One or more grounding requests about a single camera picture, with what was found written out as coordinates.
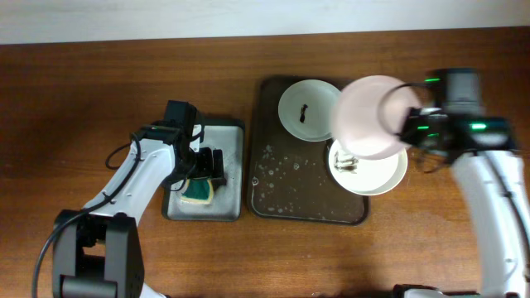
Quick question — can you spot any green and yellow sponge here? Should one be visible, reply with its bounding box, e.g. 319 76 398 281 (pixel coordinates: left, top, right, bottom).
181 179 214 204

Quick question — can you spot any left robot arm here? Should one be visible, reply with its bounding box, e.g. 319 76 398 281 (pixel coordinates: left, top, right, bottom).
46 101 225 297

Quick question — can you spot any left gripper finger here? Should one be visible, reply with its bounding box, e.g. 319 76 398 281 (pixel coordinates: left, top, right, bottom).
198 147 214 179
211 149 227 186

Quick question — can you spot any white plate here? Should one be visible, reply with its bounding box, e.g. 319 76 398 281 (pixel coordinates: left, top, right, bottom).
327 141 408 196
277 79 340 142
330 75 422 160

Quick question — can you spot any large brown serving tray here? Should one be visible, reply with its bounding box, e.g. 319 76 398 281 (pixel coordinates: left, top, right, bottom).
247 74 370 226

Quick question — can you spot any small black sponge tray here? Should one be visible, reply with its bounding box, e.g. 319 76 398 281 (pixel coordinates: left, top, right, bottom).
161 119 244 221

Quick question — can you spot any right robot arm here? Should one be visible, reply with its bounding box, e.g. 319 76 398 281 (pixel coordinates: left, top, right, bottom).
398 68 529 297

